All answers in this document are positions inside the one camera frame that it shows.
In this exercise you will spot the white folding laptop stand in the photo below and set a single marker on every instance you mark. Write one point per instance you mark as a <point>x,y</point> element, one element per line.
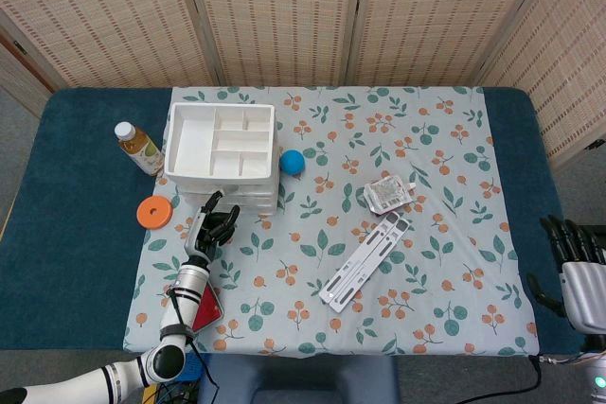
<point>364,262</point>

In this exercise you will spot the bamboo folding screen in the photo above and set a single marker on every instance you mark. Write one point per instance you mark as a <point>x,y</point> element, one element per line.
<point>284,16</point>

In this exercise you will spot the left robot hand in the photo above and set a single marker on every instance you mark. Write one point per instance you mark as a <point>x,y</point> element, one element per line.
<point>208,229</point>

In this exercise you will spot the clear plastic drawer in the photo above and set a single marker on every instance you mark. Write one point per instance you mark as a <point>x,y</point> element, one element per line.
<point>251,189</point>
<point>258,208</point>
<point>255,198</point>

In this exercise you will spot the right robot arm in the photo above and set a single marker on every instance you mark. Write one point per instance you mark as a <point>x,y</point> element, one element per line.
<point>594,371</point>

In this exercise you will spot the orange disc with hole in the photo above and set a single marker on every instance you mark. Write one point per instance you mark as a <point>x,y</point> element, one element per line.
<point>161,215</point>

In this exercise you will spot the white plastic drawer organizer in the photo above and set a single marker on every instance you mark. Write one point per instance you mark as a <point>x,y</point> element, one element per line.
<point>194,148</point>

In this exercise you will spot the blue ball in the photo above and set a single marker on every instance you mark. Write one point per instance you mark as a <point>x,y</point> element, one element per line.
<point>291,161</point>

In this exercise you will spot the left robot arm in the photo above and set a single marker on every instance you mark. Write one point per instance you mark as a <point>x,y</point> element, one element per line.
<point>184,300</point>

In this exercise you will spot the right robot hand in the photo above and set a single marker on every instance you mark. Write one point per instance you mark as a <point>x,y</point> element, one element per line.
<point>582,281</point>

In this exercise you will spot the spouted snack pouch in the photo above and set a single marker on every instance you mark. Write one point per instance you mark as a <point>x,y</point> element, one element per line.
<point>388,193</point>

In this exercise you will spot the teal table cover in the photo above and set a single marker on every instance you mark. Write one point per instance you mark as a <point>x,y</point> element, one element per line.
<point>80,233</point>

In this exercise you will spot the blue grey chair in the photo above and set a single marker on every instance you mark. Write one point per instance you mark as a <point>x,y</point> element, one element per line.
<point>298,380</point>

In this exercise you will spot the red zip pouch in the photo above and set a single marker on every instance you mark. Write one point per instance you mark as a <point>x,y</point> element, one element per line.
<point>208,311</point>

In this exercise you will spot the tea bottle with white cap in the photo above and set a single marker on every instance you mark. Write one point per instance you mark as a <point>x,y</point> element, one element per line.
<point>142,151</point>

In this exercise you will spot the blue plastic basket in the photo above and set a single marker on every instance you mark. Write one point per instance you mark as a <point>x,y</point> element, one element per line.
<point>191,368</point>

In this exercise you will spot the floral printed tablecloth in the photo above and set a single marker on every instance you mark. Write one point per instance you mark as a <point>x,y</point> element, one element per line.
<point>331,139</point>

